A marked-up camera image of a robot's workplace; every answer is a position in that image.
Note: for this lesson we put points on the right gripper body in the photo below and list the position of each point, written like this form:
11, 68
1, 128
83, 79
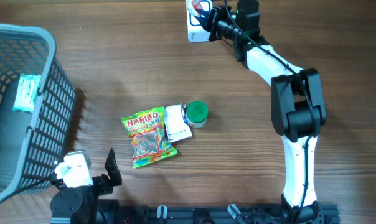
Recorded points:
222, 23

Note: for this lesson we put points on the grey plastic mesh basket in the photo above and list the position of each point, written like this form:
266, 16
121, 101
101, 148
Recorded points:
30, 142

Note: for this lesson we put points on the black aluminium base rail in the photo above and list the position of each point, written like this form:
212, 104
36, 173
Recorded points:
268, 213

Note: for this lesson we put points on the green lid jar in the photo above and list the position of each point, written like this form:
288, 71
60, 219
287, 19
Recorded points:
197, 113

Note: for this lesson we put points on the Haribo gummy candy bag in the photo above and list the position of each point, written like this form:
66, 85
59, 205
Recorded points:
146, 131

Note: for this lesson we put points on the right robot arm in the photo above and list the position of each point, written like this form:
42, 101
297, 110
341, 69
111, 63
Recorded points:
297, 104

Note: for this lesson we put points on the white barcode scanner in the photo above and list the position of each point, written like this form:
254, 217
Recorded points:
194, 29

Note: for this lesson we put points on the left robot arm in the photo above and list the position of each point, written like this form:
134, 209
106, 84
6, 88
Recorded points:
78, 198

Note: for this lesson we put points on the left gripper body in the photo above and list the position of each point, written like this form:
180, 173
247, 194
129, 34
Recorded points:
102, 185

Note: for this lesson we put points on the white paper pouch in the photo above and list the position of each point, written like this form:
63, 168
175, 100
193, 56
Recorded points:
177, 127

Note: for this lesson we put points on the red white tissue packet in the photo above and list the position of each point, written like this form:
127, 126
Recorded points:
194, 7

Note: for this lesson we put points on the teal white tissue packet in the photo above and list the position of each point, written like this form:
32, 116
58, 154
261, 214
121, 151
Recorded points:
26, 95

